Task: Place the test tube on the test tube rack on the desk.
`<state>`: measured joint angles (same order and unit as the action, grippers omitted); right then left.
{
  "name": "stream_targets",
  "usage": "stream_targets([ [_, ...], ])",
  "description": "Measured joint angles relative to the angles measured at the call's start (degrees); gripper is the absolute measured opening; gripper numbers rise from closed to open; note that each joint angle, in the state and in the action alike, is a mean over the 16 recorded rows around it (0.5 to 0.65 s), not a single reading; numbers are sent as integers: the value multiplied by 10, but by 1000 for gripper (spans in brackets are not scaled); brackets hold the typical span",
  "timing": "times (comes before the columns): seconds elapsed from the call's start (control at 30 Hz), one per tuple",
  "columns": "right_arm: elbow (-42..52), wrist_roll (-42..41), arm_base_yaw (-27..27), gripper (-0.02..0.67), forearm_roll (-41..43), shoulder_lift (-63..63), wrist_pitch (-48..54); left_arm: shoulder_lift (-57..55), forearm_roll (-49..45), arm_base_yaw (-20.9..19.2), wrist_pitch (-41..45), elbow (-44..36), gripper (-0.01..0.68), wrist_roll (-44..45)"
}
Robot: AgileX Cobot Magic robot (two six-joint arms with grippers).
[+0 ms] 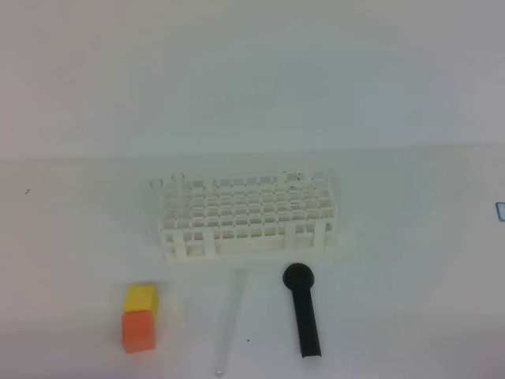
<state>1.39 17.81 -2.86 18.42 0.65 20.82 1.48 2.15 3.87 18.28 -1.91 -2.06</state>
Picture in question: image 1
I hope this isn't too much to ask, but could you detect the yellow foam cube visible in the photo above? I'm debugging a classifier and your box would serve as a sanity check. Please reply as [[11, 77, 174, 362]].
[[123, 285, 159, 319]]

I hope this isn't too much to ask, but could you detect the orange foam cube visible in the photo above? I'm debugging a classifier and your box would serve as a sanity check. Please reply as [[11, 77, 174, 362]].
[[122, 310, 155, 354]]

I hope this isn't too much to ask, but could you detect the black plastic scoop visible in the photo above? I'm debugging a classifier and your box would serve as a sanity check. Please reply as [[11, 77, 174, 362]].
[[282, 263, 322, 358]]

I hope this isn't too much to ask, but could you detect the clear test tube in rack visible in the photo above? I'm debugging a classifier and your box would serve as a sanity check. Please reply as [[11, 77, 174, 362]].
[[172, 173, 187, 212], [150, 178, 165, 223]]

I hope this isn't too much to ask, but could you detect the white plastic test tube rack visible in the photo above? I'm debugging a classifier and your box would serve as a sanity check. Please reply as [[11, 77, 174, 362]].
[[158, 169, 338, 262]]

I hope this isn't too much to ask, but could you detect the clear glass test tube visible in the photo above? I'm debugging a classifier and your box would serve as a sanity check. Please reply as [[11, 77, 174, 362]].
[[215, 268, 247, 378]]

